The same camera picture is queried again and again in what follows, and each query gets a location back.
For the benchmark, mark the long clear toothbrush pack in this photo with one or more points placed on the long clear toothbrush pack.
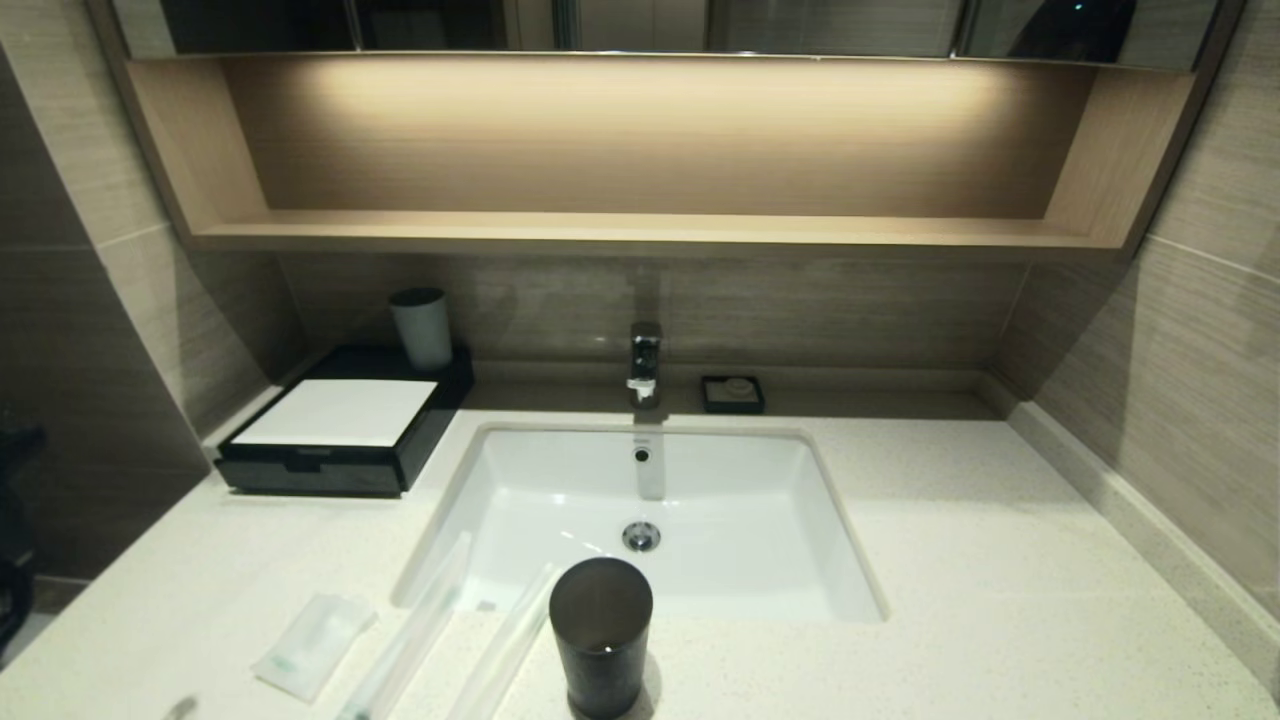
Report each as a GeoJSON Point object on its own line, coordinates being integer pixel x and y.
{"type": "Point", "coordinates": [505, 645]}
{"type": "Point", "coordinates": [410, 635]}

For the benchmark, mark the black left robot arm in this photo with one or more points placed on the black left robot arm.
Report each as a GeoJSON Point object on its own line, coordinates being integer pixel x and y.
{"type": "Point", "coordinates": [12, 540]}

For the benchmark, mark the black tray box white lid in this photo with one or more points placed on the black tray box white lid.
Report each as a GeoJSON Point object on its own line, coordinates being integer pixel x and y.
{"type": "Point", "coordinates": [440, 395]}

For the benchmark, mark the chrome faucet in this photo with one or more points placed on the chrome faucet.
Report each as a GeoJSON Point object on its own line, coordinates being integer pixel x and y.
{"type": "Point", "coordinates": [644, 365]}

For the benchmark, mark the black soap dish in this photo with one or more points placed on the black soap dish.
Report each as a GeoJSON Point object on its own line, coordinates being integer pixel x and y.
{"type": "Point", "coordinates": [710, 400]}

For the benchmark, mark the round pale soap bar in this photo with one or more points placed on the round pale soap bar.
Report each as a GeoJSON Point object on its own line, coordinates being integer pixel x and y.
{"type": "Point", "coordinates": [739, 386]}

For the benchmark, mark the chrome sink drain plug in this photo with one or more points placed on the chrome sink drain plug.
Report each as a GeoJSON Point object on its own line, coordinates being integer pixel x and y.
{"type": "Point", "coordinates": [641, 537]}

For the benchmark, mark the white ceramic sink basin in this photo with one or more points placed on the white ceramic sink basin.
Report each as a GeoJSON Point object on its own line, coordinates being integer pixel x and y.
{"type": "Point", "coordinates": [740, 520]}

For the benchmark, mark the white cup with dark rim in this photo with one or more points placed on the white cup with dark rim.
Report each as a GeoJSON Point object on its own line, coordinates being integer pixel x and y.
{"type": "Point", "coordinates": [424, 335]}

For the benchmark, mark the dark grey tumbler cup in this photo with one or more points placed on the dark grey tumbler cup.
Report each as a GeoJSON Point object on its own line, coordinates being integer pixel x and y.
{"type": "Point", "coordinates": [600, 640]}

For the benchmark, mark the mirror cabinet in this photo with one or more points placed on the mirror cabinet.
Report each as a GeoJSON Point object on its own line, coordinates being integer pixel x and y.
{"type": "Point", "coordinates": [800, 25]}

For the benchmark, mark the small white sachet packet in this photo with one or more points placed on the small white sachet packet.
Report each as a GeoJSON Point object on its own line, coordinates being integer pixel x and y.
{"type": "Point", "coordinates": [312, 645]}

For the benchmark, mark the light wooden wall shelf niche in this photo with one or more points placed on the light wooden wall shelf niche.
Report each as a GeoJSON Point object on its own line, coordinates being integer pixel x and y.
{"type": "Point", "coordinates": [640, 232]}

